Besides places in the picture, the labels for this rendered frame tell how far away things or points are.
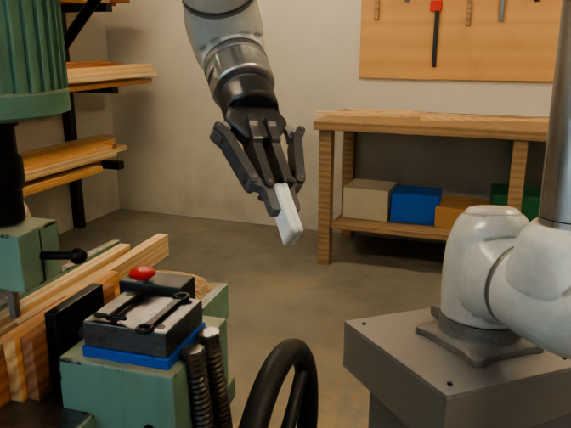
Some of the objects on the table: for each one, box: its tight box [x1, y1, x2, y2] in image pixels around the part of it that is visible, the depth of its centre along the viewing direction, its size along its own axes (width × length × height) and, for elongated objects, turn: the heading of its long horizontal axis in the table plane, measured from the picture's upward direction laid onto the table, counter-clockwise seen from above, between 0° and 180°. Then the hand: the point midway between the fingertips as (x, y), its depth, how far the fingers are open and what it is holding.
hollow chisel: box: [7, 292, 21, 318], centre depth 74 cm, size 1×1×5 cm
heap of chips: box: [155, 270, 218, 300], centre depth 94 cm, size 8×12×3 cm
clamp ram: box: [44, 283, 105, 387], centre depth 69 cm, size 9×8×9 cm
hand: (285, 213), depth 71 cm, fingers closed
